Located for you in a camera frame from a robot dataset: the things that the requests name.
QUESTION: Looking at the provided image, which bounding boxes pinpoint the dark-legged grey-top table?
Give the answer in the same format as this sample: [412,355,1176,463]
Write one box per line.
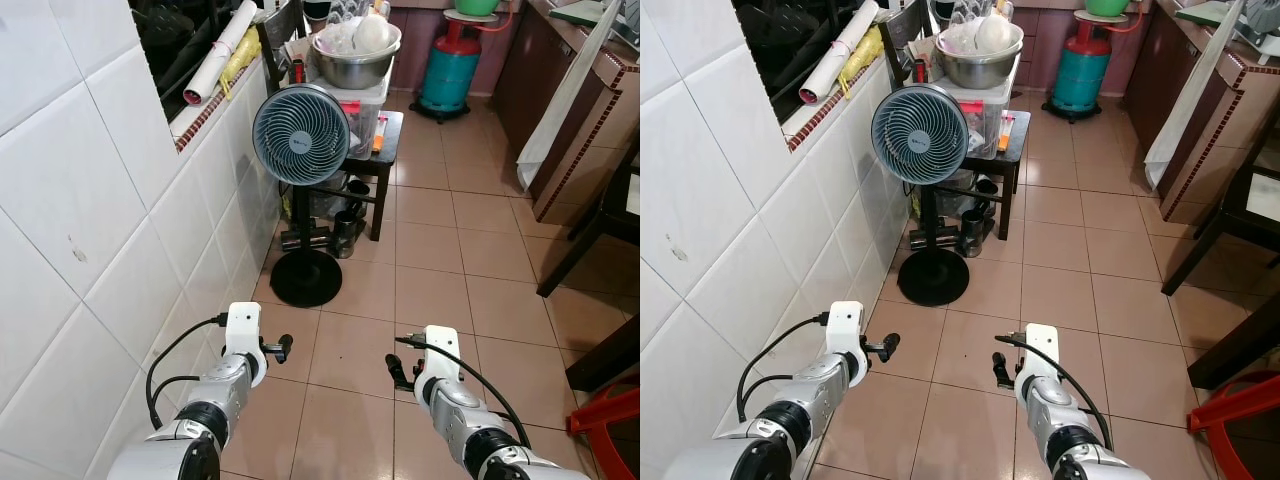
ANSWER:
[564,314,641,394]
[1187,313,1280,392]

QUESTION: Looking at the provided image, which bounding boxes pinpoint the red plastic stool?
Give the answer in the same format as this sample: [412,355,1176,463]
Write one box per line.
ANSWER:
[1187,371,1280,480]
[567,384,641,480]

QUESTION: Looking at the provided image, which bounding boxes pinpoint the small black side table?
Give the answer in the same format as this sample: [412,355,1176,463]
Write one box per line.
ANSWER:
[338,110,405,242]
[958,110,1032,242]

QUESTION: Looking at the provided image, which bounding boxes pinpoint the grey standing fan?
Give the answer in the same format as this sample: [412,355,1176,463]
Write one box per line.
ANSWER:
[251,83,352,309]
[870,83,970,309]

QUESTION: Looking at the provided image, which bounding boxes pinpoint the dark wooden chair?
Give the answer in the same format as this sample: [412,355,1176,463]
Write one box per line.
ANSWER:
[1161,108,1280,297]
[536,138,641,300]
[257,0,310,97]
[879,0,932,93]

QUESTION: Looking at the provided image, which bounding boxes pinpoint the clear plastic storage box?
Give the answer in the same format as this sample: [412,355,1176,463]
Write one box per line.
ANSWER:
[305,70,392,158]
[930,72,1014,160]

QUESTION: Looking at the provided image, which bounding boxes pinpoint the large steel basin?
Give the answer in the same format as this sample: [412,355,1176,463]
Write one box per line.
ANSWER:
[311,20,404,92]
[934,22,1027,92]

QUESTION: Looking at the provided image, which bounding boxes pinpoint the yellow plastic bag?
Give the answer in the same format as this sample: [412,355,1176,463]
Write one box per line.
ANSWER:
[837,27,887,100]
[217,27,264,100]

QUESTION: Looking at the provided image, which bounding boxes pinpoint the brown kitchen counter cabinet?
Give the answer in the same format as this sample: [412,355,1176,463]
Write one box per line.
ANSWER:
[489,0,641,227]
[1119,0,1280,227]

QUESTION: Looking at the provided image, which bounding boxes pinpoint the rolled white paper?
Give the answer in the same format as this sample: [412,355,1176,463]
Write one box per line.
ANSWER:
[797,0,882,107]
[182,0,260,107]

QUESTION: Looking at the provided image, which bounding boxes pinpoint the teal gas cylinder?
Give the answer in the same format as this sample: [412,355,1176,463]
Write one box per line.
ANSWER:
[1042,10,1112,124]
[417,10,484,124]

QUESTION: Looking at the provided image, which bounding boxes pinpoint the white plastic sheet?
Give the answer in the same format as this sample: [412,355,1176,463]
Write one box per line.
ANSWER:
[516,0,627,192]
[1144,0,1247,192]

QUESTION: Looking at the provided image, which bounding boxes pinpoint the dark wooden chair back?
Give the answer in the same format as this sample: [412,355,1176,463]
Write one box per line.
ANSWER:
[879,0,932,93]
[257,0,310,97]

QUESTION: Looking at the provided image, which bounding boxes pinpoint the white plastic bag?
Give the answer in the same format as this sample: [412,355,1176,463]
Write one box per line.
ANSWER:
[973,10,1017,57]
[348,10,394,57]

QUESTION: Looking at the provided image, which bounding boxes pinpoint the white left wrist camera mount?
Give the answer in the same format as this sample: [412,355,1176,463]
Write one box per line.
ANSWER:
[225,302,264,361]
[827,301,867,361]

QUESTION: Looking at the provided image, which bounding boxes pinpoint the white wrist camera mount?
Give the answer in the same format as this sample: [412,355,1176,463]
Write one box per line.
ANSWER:
[827,301,867,361]
[225,302,264,361]
[1024,323,1061,381]
[424,325,462,386]

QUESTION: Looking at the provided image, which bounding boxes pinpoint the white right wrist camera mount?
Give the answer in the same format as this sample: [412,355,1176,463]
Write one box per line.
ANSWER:
[1024,323,1061,381]
[424,325,462,386]

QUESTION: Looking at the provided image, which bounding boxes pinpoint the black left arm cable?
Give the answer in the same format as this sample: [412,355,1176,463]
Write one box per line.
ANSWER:
[146,314,230,431]
[736,311,832,424]

